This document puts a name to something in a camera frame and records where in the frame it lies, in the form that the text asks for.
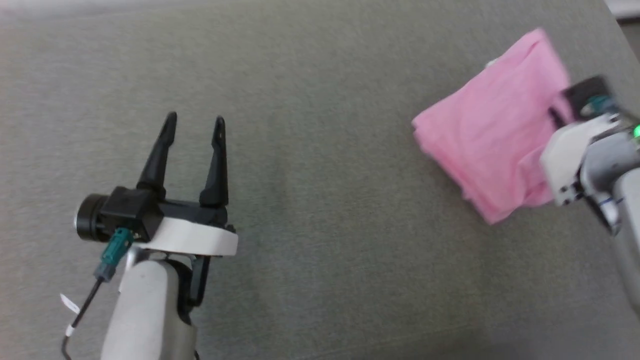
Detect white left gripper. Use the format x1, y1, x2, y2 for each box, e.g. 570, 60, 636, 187
131, 111, 239, 258

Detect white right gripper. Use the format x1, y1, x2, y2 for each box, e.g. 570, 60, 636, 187
539, 106, 627, 208

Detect pink garment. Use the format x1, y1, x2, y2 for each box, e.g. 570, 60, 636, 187
411, 27, 576, 226

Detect grey fabric sofa cushion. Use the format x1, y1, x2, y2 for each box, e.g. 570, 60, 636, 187
0, 0, 640, 360

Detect black right cable teal plug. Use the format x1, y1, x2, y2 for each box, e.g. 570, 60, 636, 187
586, 94, 618, 115

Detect black cable teal plug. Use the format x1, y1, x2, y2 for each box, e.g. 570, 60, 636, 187
586, 94, 618, 115
60, 227, 136, 360

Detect black left cable teal plug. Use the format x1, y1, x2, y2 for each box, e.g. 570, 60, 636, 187
60, 227, 136, 360

